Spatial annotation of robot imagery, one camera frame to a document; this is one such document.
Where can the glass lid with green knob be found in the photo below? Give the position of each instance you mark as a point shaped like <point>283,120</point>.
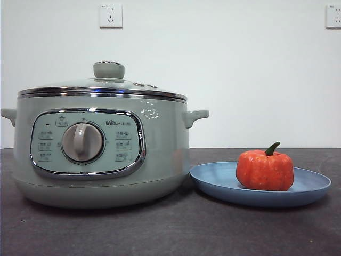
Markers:
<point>108,70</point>

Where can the orange pumpkin with green stem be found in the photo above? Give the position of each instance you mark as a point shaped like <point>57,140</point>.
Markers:
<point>263,170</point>

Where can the pale green electric steamer pot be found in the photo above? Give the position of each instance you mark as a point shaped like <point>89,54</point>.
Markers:
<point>165,149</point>

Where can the blue round plate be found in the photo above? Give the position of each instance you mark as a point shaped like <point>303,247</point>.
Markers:
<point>213,178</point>

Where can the white wall socket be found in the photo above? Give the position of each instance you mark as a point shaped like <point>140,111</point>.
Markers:
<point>111,16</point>
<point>333,16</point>

